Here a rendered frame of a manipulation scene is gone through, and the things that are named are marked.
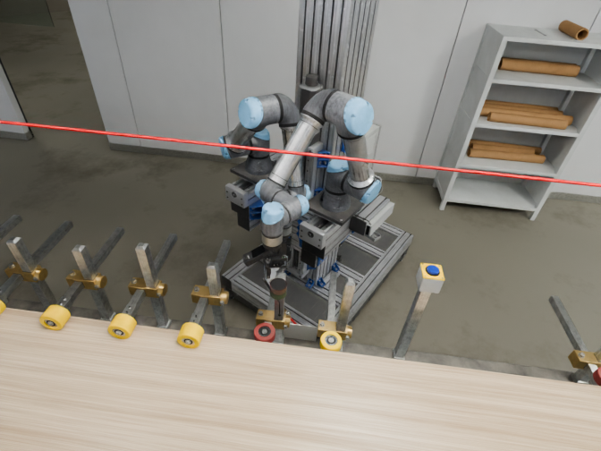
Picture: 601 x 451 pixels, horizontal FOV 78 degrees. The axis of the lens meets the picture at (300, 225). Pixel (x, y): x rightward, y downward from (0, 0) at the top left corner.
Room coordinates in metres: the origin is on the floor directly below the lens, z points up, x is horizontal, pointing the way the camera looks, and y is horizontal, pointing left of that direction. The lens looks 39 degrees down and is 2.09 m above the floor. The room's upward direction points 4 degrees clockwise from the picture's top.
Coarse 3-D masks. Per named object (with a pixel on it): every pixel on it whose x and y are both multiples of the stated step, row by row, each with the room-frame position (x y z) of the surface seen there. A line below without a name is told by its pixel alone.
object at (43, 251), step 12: (60, 228) 1.24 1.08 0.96; (48, 240) 1.16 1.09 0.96; (60, 240) 1.20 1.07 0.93; (36, 252) 1.08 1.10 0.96; (48, 252) 1.11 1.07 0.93; (36, 264) 1.04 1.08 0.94; (12, 276) 0.95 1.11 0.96; (0, 288) 0.88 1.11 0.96; (12, 288) 0.90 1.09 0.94; (0, 300) 0.84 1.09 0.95
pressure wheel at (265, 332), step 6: (258, 324) 0.85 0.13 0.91; (264, 324) 0.85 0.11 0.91; (270, 324) 0.85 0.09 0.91; (258, 330) 0.82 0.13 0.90; (264, 330) 0.82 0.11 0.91; (270, 330) 0.83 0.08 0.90; (258, 336) 0.79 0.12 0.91; (264, 336) 0.79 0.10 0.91; (270, 336) 0.80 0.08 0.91; (270, 342) 0.79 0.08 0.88
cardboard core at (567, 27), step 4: (560, 24) 3.30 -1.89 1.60; (564, 24) 3.24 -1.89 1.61; (568, 24) 3.20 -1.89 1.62; (572, 24) 3.16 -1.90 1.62; (576, 24) 3.14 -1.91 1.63; (560, 28) 3.28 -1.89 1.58; (564, 28) 3.21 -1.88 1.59; (568, 28) 3.16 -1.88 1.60; (572, 28) 3.11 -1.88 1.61; (576, 28) 3.07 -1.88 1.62; (580, 28) 3.04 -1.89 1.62; (584, 28) 3.02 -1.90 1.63; (564, 32) 3.21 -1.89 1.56; (568, 32) 3.14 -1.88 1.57; (572, 32) 3.07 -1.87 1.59; (576, 32) 3.03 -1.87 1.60; (580, 32) 3.10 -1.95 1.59; (584, 32) 3.05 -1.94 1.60; (588, 32) 3.01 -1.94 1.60; (572, 36) 3.07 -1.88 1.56; (576, 36) 3.01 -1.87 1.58; (580, 36) 3.06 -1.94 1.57; (584, 36) 3.03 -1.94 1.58
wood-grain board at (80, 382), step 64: (0, 320) 0.78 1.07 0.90; (0, 384) 0.55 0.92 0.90; (64, 384) 0.57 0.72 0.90; (128, 384) 0.58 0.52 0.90; (192, 384) 0.60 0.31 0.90; (256, 384) 0.62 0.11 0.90; (320, 384) 0.63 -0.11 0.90; (384, 384) 0.65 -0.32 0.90; (448, 384) 0.67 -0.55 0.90; (512, 384) 0.68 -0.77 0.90; (576, 384) 0.70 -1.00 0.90; (0, 448) 0.37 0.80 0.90; (64, 448) 0.39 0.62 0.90; (128, 448) 0.40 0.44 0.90; (192, 448) 0.41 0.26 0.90; (256, 448) 0.42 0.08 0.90; (320, 448) 0.44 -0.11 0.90; (384, 448) 0.45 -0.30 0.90; (448, 448) 0.46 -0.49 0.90; (512, 448) 0.48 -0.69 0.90; (576, 448) 0.49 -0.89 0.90
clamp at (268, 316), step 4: (264, 312) 0.93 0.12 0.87; (268, 312) 0.93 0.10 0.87; (272, 312) 0.93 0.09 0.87; (284, 312) 0.94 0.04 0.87; (260, 316) 0.91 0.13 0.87; (264, 316) 0.91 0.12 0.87; (268, 316) 0.92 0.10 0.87; (272, 316) 0.92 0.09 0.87; (284, 316) 0.92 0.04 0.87; (288, 316) 0.92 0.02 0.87; (256, 320) 0.90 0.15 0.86; (260, 320) 0.90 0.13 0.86; (264, 320) 0.90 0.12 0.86; (268, 320) 0.90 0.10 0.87; (272, 320) 0.90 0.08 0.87; (276, 320) 0.90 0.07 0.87; (280, 320) 0.90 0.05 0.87; (284, 320) 0.90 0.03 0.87; (288, 320) 0.90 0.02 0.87; (256, 324) 0.90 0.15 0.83; (272, 324) 0.89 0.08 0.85; (276, 324) 0.89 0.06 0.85; (280, 324) 0.89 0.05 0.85; (284, 324) 0.89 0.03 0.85; (288, 324) 0.89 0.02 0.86; (280, 328) 0.89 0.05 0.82
